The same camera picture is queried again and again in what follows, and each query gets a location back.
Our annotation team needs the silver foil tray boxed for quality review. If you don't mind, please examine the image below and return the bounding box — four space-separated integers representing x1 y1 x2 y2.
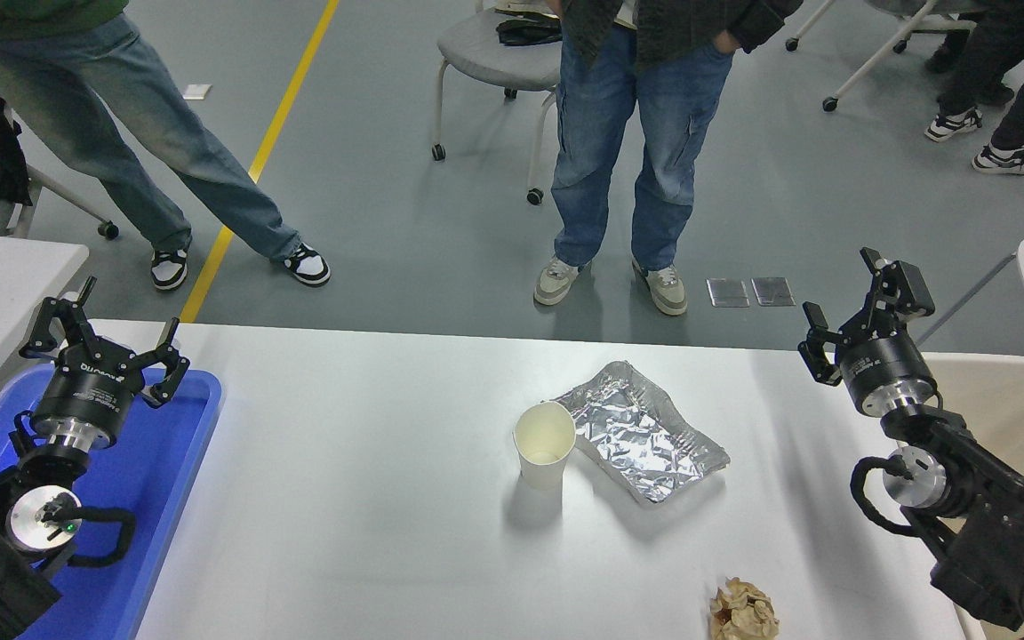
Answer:
552 360 732 505

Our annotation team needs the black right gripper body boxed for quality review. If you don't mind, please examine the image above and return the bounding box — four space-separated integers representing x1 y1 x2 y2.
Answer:
835 327 936 411

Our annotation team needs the grey wheeled chair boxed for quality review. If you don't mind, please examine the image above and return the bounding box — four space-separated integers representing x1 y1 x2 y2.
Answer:
430 0 566 206

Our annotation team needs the small black pouch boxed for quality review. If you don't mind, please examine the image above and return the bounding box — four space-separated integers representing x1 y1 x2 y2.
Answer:
496 16 564 47

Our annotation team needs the tan paper ball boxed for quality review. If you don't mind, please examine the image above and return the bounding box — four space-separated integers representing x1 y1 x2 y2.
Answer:
709 577 780 640

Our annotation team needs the white paper cup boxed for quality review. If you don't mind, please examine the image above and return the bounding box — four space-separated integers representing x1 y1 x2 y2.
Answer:
513 400 577 492

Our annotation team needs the blue plastic tray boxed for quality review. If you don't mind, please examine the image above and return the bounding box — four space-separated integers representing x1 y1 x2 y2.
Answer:
0 364 224 640

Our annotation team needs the large pale bin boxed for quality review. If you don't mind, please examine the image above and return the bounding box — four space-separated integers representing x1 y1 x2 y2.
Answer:
916 352 1024 640

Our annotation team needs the metal floor plate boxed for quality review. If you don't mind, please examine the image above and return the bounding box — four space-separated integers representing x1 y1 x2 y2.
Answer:
751 276 796 308
707 278 751 308

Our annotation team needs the white-framed wheeled chair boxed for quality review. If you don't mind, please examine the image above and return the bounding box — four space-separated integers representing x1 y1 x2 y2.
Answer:
0 87 120 241

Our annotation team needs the white-legged wheeled chair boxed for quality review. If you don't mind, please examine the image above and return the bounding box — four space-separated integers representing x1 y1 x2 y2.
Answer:
785 0 988 113

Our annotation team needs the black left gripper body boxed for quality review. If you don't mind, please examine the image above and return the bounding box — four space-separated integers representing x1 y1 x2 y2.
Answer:
30 352 147 438

